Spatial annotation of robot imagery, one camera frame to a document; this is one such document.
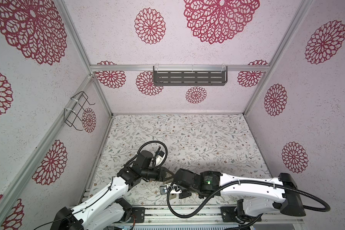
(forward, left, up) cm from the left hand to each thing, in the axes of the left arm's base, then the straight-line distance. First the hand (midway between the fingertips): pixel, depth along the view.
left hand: (173, 178), depth 72 cm
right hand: (-2, +1, +2) cm, 3 cm away
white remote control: (+1, +3, +4) cm, 4 cm away
